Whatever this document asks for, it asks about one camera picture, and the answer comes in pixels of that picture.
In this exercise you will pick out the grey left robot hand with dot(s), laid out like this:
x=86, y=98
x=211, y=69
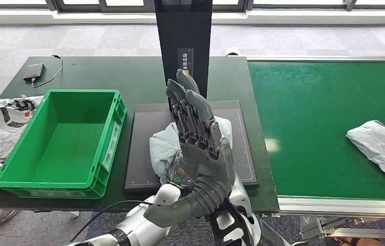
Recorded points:
x=179, y=175

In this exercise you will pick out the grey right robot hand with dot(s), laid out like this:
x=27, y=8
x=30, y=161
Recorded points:
x=209, y=163

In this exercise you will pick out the large grey plastic parcel bag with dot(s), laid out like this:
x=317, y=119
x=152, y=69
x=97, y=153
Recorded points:
x=163, y=149

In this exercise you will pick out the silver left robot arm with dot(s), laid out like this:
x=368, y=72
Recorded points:
x=138, y=227

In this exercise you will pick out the black inbound scanner machine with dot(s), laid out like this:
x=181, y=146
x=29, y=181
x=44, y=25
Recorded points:
x=145, y=152

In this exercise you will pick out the green conveyor belt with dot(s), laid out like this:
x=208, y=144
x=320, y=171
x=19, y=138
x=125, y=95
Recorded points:
x=297, y=119

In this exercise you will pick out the white crate label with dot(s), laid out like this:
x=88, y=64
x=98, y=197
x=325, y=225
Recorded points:
x=111, y=146

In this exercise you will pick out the black yellow label sticker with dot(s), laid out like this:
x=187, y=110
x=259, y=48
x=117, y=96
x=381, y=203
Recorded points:
x=185, y=61

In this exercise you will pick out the white table foot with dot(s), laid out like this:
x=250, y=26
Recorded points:
x=74, y=214

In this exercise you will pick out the white round object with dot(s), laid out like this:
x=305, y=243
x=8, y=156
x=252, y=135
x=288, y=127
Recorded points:
x=232, y=52

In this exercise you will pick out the green plastic crate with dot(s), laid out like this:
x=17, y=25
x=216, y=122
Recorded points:
x=63, y=149

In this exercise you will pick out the black power bank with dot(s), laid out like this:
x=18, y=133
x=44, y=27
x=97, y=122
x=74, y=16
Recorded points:
x=33, y=72

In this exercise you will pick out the aluminium conveyor frame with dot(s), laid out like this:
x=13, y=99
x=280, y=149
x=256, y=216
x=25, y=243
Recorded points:
x=314, y=205

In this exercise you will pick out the dark window frame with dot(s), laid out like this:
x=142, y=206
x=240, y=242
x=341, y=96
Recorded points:
x=56, y=4

